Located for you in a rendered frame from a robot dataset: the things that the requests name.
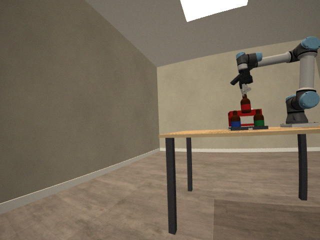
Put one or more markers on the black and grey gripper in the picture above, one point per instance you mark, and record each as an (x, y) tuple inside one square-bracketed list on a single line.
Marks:
[(245, 79)]

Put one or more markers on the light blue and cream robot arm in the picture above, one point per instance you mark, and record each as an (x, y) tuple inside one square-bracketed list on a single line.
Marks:
[(306, 96)]

